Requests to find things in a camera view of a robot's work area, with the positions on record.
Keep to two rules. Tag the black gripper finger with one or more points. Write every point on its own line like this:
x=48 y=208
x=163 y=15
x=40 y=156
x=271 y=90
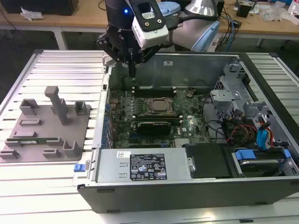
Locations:
x=106 y=45
x=149 y=53

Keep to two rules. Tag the green RAM stick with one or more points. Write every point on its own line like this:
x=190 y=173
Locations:
x=154 y=88
x=32 y=140

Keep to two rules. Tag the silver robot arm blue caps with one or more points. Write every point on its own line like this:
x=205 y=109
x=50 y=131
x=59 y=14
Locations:
x=184 y=32

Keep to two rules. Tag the black RAM slot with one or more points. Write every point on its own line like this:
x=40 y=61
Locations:
x=154 y=94
x=158 y=119
x=158 y=115

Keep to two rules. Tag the gray case corner latch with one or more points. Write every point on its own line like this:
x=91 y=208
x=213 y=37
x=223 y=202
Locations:
x=107 y=61

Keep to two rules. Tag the white sticker on case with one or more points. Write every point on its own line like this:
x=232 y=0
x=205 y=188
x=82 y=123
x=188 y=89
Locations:
x=168 y=63

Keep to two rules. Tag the wooden desk white legs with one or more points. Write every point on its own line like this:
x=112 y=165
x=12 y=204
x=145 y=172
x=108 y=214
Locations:
x=70 y=22

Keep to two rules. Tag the silver CPU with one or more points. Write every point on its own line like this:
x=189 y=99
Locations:
x=161 y=105

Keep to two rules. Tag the round coin battery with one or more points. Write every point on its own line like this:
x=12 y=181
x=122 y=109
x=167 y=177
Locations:
x=189 y=94

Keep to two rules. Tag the large black box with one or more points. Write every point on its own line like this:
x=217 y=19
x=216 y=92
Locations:
x=46 y=7

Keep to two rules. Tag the black graphics card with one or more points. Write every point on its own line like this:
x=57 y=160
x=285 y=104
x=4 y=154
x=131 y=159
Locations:
x=154 y=128

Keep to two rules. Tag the crumpled clear plastic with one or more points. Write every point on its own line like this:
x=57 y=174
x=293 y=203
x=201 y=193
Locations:
x=31 y=15

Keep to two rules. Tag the tall black box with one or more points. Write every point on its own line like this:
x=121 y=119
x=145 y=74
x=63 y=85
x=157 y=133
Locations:
x=221 y=7

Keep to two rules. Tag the green motherboard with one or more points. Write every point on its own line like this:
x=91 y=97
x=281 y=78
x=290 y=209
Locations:
x=187 y=130

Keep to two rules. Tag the gray metal drive cage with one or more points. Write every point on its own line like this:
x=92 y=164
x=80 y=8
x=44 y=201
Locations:
x=224 y=98

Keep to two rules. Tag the small black adapter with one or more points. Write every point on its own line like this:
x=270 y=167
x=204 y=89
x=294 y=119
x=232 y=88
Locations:
x=236 y=23

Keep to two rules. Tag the silver chipset heatsink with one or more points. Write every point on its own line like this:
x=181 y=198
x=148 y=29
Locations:
x=182 y=142

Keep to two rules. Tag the small black box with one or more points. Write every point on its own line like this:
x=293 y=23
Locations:
x=244 y=11

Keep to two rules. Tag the gray parts rack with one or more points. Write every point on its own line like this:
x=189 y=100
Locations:
x=46 y=130

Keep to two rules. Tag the silver power supply black label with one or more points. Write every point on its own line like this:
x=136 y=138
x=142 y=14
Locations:
x=112 y=165

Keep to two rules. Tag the black plastic shroud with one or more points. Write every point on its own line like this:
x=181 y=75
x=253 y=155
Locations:
x=205 y=161

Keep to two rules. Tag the blue case latch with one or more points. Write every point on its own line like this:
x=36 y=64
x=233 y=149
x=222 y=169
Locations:
x=79 y=168

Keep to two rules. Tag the clear plastic bags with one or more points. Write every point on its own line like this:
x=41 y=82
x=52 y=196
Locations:
x=275 y=12

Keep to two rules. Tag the hard disk blue carrier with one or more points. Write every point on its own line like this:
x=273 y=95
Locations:
x=244 y=155

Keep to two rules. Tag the black open PC case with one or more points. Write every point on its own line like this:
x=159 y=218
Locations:
x=187 y=198

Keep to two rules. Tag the red white package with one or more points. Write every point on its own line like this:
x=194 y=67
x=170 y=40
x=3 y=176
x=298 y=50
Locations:
x=294 y=11

